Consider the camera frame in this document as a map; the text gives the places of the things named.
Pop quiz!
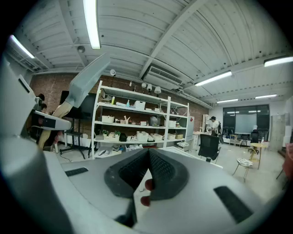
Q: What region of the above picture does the black wheeled screen stand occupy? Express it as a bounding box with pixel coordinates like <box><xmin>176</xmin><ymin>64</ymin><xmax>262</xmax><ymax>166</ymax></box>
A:
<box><xmin>59</xmin><ymin>117</ymin><xmax>92</xmax><ymax>160</ymax></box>

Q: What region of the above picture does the white refrigerator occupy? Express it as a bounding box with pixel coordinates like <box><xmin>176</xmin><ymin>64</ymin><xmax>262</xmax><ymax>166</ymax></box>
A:
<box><xmin>186</xmin><ymin>115</ymin><xmax>195</xmax><ymax>141</ymax></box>

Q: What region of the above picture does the long ceiling tube light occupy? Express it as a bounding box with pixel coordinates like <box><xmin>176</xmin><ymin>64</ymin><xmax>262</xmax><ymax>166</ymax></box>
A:
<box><xmin>9</xmin><ymin>34</ymin><xmax>35</xmax><ymax>59</ymax></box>
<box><xmin>216</xmin><ymin>98</ymin><xmax>239</xmax><ymax>104</ymax></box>
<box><xmin>194</xmin><ymin>70</ymin><xmax>233</xmax><ymax>87</ymax></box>
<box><xmin>263</xmin><ymin>56</ymin><xmax>293</xmax><ymax>68</ymax></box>
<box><xmin>255</xmin><ymin>94</ymin><xmax>278</xmax><ymax>100</ymax></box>
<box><xmin>82</xmin><ymin>0</ymin><xmax>102</xmax><ymax>50</ymax></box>

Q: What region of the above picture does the round yellow table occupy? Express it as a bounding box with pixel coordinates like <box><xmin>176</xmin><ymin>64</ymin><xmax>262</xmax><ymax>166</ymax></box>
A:
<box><xmin>250</xmin><ymin>142</ymin><xmax>269</xmax><ymax>170</ymax></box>

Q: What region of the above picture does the grey spatula with wooden handle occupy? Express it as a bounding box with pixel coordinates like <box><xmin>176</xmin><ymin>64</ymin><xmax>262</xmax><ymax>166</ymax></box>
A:
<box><xmin>38</xmin><ymin>52</ymin><xmax>111</xmax><ymax>150</ymax></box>

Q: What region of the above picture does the metal chair with patterned cushion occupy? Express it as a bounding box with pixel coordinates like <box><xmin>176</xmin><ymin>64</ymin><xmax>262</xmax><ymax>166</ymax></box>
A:
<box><xmin>232</xmin><ymin>147</ymin><xmax>260</xmax><ymax>182</ymax></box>

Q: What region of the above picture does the grey metal locker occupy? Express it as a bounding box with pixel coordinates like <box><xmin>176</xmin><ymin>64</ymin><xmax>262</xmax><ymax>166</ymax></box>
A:
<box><xmin>271</xmin><ymin>114</ymin><xmax>286</xmax><ymax>152</ymax></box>

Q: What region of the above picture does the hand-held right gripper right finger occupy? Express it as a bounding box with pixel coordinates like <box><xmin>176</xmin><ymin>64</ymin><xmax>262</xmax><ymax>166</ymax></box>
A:
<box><xmin>148</xmin><ymin>148</ymin><xmax>190</xmax><ymax>202</ymax></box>

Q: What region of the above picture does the white metal shelving unit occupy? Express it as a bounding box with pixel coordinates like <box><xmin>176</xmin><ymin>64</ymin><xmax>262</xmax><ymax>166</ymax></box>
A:
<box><xmin>91</xmin><ymin>80</ymin><xmax>190</xmax><ymax>160</ymax></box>

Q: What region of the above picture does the white desk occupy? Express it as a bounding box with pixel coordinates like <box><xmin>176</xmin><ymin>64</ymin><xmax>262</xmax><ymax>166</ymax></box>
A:
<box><xmin>157</xmin><ymin>146</ymin><xmax>223</xmax><ymax>170</ymax></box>

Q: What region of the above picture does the red chair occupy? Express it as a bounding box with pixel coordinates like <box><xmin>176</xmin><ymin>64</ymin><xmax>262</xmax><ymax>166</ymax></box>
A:
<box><xmin>276</xmin><ymin>143</ymin><xmax>293</xmax><ymax>183</ymax></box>

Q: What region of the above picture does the black mesh office chair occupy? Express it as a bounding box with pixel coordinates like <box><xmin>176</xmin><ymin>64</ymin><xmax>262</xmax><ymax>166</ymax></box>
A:
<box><xmin>250</xmin><ymin>131</ymin><xmax>261</xmax><ymax>144</ymax></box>

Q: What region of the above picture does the black screen on stand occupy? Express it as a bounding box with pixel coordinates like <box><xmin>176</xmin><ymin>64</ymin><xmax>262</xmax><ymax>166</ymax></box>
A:
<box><xmin>60</xmin><ymin>90</ymin><xmax>97</xmax><ymax>120</ymax></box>

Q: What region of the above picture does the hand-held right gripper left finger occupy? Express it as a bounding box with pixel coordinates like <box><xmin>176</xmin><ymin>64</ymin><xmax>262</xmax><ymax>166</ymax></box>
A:
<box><xmin>104</xmin><ymin>148</ymin><xmax>151</xmax><ymax>198</ymax></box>

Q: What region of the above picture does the white ceiling air conditioner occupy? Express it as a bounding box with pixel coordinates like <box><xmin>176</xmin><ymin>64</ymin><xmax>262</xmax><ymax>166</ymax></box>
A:
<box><xmin>141</xmin><ymin>65</ymin><xmax>184</xmax><ymax>90</ymax></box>

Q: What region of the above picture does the white projection screen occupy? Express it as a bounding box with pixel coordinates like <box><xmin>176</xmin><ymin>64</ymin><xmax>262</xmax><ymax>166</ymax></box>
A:
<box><xmin>234</xmin><ymin>114</ymin><xmax>257</xmax><ymax>134</ymax></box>

